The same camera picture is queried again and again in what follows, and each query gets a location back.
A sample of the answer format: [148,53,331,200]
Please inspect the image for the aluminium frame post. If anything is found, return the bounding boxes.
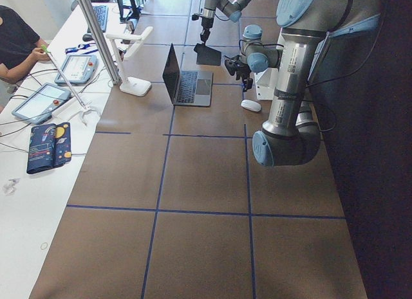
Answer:
[76,0,120,85]

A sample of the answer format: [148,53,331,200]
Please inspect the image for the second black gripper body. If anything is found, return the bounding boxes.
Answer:
[201,17,213,32]

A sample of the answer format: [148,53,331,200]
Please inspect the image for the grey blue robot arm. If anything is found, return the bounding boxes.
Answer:
[243,0,380,167]

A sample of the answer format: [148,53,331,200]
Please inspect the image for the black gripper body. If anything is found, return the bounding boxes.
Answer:
[234,61,251,81]

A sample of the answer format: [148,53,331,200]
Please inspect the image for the blue teach pendant near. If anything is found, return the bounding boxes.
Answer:
[12,83,71,125]

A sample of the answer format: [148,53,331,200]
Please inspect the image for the black mouse pad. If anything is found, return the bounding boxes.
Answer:
[194,43,221,66]

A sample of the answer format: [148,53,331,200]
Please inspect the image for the blue lanyard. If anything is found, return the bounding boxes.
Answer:
[64,43,98,55]

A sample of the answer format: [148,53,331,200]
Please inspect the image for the blue teach pendant far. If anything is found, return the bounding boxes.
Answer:
[61,54,98,86]

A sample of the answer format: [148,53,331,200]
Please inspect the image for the white desk lamp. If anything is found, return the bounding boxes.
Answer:
[105,26,153,96]

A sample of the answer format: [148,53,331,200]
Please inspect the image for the person in black shirt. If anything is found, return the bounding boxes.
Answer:
[1,6,50,84]

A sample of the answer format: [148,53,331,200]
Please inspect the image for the black keyboard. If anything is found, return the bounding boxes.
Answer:
[93,5,109,32]

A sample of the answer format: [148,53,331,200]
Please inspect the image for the black monitor stand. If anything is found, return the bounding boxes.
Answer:
[116,0,140,23]

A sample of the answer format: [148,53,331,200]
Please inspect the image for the blue teach pendant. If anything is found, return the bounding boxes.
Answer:
[12,83,71,125]
[61,54,98,86]

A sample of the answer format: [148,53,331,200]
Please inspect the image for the reacher grabber stick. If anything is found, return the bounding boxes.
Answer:
[41,44,102,125]

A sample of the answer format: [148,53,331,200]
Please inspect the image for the dark space pattern pouch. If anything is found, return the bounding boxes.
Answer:
[26,122,71,174]

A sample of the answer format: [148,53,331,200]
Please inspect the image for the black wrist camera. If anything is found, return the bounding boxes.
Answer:
[225,55,239,76]

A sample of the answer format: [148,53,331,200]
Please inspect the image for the white computer mouse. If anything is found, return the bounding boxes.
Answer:
[241,99,261,113]

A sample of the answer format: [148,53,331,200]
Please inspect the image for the second grey blue robot arm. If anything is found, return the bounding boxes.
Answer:
[192,0,251,44]

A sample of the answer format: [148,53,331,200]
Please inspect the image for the black desk mouse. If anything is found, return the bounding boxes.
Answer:
[82,33,94,42]

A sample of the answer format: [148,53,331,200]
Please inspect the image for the grey laptop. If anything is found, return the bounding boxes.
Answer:
[162,44,213,107]

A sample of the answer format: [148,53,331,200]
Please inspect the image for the white mounting post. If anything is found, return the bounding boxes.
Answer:
[248,26,283,100]

